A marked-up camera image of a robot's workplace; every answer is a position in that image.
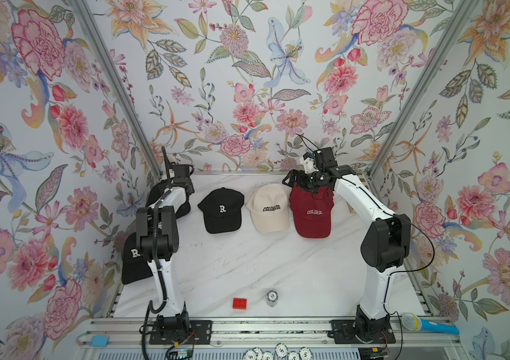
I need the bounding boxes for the black cap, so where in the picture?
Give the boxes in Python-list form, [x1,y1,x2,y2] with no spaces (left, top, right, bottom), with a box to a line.
[198,187,244,234]
[145,180,191,218]
[121,233,152,285]

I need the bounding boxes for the red cap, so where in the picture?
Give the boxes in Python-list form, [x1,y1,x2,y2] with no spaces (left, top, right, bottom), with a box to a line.
[289,185,334,239]

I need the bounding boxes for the cream cap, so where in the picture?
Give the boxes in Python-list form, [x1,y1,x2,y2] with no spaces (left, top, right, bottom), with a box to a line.
[246,183,290,233]

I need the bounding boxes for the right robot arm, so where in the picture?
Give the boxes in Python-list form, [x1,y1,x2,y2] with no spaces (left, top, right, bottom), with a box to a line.
[283,148,412,344]

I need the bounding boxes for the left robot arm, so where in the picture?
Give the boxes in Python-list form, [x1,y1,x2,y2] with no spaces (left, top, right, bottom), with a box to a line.
[136,148,194,338]

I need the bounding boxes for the wooden chess board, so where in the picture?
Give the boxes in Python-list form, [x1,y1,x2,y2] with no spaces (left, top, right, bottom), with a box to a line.
[340,178,376,214]

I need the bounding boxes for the small glass jar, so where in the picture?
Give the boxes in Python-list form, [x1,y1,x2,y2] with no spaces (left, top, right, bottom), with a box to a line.
[266,290,278,307]

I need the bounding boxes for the red plastic block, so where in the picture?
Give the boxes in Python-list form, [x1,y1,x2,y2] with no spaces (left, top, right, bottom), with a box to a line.
[232,298,247,311]

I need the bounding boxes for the blue microphone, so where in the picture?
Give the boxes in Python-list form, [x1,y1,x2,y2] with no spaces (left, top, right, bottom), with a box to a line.
[400,313,460,335]

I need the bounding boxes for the poker chips row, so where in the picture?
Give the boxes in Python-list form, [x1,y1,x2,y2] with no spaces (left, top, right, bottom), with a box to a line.
[241,343,313,360]

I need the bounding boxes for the blue sticky note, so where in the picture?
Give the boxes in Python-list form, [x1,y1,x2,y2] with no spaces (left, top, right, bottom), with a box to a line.
[90,335,109,348]

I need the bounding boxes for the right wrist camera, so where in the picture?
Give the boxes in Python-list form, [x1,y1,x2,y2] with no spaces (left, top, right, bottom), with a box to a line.
[300,152,317,174]

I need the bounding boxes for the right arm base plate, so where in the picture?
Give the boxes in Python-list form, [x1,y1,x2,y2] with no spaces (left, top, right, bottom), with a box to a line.
[327,319,397,346]

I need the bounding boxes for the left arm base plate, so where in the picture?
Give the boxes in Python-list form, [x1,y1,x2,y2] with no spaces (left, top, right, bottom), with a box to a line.
[148,317,213,345]

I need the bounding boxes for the aluminium front rail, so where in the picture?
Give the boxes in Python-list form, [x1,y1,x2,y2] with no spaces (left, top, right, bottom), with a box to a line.
[76,317,461,348]

